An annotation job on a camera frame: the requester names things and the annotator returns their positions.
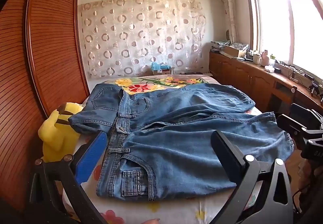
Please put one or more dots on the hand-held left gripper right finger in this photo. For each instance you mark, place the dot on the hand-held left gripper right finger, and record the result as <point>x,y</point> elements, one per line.
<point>227,156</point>

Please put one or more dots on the pink and white bottle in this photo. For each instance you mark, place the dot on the pink and white bottle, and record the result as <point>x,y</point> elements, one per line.
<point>265,58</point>

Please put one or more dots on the long wooden cabinet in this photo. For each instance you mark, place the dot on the long wooden cabinet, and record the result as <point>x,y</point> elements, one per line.
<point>239,75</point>

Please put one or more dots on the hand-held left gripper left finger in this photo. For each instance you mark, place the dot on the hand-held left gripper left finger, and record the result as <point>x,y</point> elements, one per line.
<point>89,158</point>

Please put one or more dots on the window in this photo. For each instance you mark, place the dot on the window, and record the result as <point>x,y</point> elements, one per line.
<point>282,24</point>

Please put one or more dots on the circle patterned sheer curtain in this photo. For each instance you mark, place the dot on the circle patterned sheer curtain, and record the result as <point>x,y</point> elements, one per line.
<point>141,37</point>

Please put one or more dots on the bed with floral sheet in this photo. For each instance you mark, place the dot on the bed with floral sheet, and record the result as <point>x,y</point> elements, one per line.
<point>176,211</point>

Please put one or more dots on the white cup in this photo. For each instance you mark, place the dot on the white cup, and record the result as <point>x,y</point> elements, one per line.
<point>256,59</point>

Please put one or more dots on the cardboard box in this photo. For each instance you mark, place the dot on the cardboard box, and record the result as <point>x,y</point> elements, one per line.
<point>233,50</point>

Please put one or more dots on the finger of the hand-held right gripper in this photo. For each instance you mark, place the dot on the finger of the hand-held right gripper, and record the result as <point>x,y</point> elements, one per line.
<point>290,124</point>
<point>304,113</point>

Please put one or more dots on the wooden slatted wardrobe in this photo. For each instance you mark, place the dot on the wooden slatted wardrobe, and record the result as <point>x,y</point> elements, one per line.
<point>50,50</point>

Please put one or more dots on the blue denim jeans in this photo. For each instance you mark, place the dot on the blue denim jeans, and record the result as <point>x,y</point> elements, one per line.
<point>176,153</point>

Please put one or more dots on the yellow plush toy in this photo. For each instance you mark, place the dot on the yellow plush toy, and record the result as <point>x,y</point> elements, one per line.
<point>55,133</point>

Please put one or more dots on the pale side curtain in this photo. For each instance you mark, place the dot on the pale side curtain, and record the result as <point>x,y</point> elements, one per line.
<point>228,7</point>

